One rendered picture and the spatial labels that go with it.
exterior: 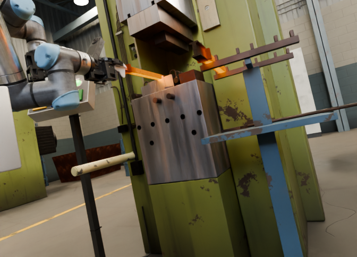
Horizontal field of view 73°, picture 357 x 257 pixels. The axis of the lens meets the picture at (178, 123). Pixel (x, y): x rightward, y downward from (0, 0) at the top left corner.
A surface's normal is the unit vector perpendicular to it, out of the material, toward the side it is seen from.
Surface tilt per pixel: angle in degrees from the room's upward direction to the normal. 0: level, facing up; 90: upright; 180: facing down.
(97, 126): 90
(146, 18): 90
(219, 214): 90
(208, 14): 90
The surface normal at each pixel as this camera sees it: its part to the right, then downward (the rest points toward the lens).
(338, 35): -0.48, 0.06
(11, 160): 0.69, -0.18
